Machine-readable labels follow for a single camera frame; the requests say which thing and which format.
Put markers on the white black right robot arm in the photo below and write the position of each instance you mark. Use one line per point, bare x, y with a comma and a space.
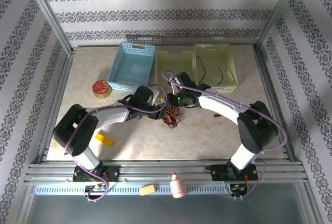
220, 104

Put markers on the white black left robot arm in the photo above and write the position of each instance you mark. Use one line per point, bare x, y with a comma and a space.
111, 112

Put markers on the blue plastic basket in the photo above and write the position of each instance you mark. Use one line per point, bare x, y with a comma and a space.
132, 66

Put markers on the low pale yellow plastic basket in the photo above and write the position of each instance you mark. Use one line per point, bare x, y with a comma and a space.
176, 63

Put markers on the tall pale yellow plastic basket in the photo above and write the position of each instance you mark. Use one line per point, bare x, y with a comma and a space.
215, 60

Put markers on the yellow block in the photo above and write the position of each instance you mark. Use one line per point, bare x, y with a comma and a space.
105, 139

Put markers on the pink plastic bottle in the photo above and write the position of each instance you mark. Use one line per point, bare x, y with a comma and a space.
178, 187

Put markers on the tan wooden block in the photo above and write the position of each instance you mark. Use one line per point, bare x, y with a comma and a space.
147, 190

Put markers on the grey metal sheet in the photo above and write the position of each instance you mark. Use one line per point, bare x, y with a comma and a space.
155, 211

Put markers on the small circuit board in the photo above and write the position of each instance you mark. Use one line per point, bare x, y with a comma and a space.
96, 188
238, 188

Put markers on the wide aluminium frame rail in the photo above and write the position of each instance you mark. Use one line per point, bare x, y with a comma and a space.
160, 169

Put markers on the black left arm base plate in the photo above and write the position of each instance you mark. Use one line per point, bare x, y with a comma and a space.
114, 173

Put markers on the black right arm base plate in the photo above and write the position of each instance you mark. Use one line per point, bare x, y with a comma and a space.
218, 173

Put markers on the aluminium frame post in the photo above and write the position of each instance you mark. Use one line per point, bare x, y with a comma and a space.
278, 11
50, 16

